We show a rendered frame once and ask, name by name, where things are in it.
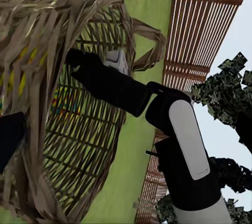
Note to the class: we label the wicker basket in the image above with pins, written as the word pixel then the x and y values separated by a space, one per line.
pixel 55 26

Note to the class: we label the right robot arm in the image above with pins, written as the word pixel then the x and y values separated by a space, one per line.
pixel 189 176

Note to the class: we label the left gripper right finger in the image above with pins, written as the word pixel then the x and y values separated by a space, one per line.
pixel 243 128

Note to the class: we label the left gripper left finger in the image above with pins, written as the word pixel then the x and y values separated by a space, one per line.
pixel 13 128

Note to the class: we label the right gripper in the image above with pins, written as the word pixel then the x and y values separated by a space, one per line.
pixel 102 82

